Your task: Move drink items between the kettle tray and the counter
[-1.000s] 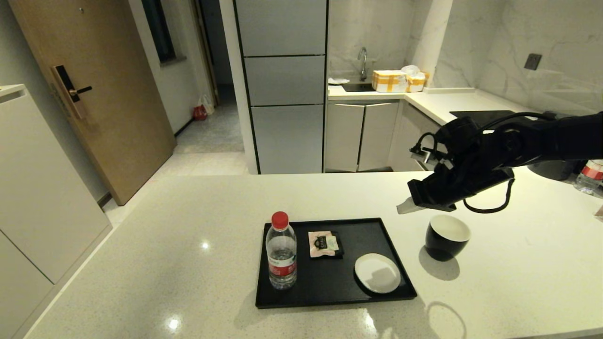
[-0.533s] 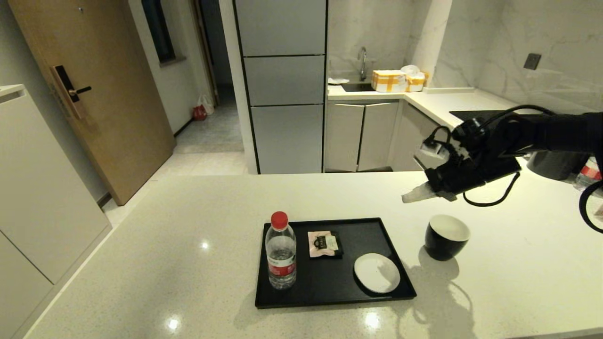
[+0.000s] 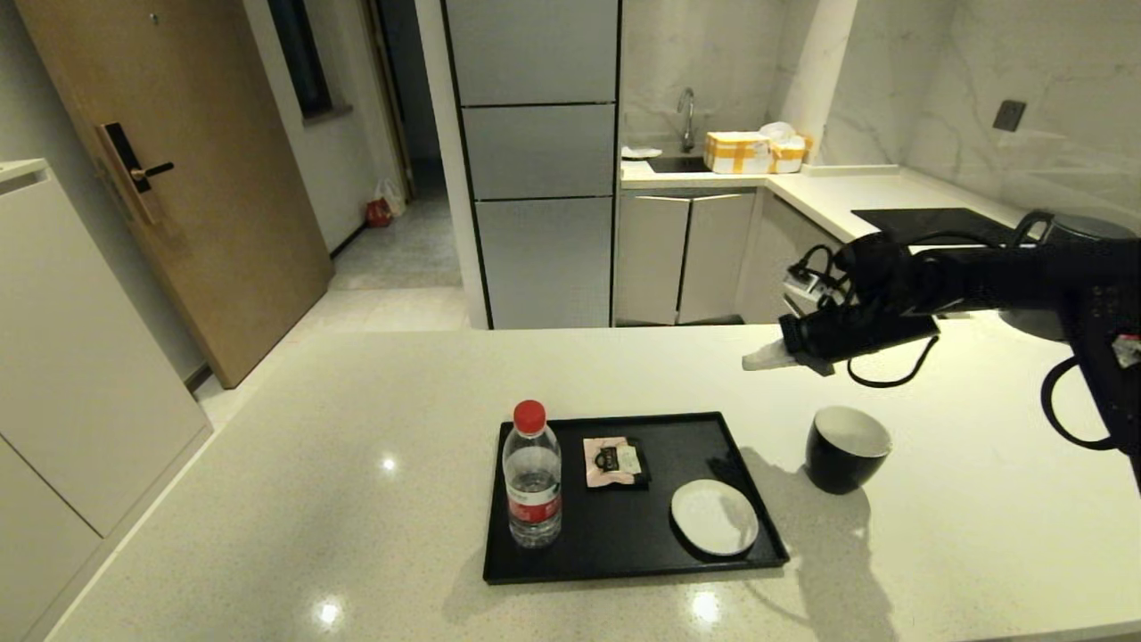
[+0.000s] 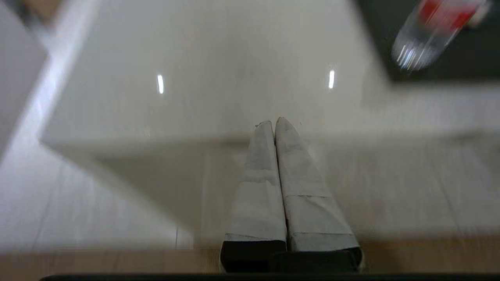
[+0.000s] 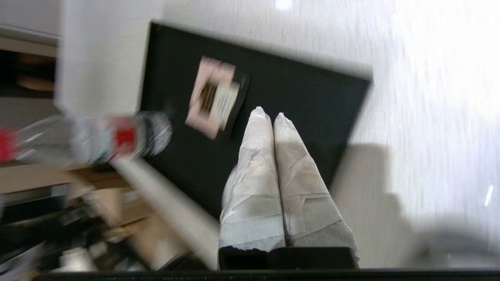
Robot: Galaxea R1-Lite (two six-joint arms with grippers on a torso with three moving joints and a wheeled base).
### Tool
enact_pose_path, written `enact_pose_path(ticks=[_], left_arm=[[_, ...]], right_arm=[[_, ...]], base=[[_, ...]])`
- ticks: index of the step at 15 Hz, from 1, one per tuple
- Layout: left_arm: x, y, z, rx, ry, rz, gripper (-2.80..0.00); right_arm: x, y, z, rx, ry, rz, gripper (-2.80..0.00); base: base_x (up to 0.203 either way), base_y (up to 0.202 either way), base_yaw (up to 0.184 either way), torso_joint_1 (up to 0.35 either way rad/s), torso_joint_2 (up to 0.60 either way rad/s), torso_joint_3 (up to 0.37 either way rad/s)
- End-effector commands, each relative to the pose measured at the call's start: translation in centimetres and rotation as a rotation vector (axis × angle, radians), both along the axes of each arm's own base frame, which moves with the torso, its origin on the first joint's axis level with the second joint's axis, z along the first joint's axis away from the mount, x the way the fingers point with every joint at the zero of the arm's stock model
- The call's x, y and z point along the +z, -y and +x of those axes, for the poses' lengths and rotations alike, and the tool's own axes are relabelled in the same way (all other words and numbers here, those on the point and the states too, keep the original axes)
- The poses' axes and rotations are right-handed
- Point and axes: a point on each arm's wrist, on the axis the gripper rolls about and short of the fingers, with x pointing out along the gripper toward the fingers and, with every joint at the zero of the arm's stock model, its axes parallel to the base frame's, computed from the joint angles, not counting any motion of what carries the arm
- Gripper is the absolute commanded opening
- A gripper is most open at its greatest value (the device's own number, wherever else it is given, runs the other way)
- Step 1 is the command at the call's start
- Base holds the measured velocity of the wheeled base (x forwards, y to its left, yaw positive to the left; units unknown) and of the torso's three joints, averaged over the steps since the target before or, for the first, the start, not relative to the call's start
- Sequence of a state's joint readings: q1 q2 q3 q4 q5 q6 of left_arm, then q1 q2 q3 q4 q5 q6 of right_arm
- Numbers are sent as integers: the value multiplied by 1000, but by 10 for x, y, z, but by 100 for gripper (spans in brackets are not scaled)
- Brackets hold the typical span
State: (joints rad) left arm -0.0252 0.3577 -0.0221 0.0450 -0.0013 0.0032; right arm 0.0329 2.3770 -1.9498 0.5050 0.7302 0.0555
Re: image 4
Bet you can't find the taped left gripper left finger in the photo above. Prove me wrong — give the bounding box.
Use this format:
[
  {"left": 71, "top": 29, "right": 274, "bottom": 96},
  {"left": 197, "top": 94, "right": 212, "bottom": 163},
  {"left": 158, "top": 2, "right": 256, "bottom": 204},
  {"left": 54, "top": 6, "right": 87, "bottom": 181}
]
[{"left": 220, "top": 120, "right": 288, "bottom": 274}]

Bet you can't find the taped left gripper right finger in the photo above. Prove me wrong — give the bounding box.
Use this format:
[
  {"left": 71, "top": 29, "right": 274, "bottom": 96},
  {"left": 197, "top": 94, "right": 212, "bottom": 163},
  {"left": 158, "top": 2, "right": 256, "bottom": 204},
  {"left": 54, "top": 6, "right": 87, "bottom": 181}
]
[{"left": 275, "top": 116, "right": 364, "bottom": 273}]

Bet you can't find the black rectangular serving tray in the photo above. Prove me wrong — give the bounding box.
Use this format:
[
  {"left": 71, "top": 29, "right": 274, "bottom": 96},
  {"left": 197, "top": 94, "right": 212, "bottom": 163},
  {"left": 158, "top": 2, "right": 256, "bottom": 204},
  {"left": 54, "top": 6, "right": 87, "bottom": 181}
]
[{"left": 354, "top": 0, "right": 500, "bottom": 83}]

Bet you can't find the red-capped clear water bottle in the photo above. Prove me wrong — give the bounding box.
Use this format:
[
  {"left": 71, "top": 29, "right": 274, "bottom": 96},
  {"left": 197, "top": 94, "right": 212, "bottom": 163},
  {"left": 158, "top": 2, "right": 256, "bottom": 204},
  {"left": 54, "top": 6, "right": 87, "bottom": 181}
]
[{"left": 391, "top": 0, "right": 489, "bottom": 71}]

